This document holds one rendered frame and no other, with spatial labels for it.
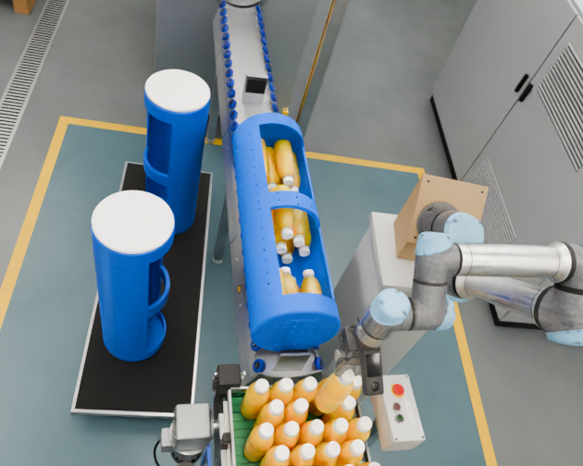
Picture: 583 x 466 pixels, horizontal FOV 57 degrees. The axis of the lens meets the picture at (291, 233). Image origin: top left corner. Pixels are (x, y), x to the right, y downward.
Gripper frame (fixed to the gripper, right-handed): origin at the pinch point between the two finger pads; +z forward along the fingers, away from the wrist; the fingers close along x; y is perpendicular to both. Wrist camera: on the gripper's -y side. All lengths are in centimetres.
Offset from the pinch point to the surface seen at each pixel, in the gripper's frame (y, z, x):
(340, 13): 164, -5, -28
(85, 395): 41, 116, 76
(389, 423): -6.7, 21.3, -18.5
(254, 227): 57, 13, 17
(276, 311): 24.6, 10.2, 14.0
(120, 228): 66, 27, 61
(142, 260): 56, 32, 53
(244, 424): 1.2, 40.7, 20.7
